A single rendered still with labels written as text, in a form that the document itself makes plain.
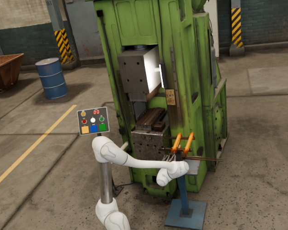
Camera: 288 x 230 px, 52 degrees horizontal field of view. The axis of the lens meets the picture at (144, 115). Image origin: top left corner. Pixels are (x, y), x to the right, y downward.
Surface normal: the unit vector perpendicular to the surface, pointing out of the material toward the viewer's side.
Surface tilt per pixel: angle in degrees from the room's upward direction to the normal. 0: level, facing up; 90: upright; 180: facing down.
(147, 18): 90
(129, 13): 90
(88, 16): 90
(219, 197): 0
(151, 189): 89
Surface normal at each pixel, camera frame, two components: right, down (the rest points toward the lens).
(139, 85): -0.42, 0.46
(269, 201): -0.16, -0.89
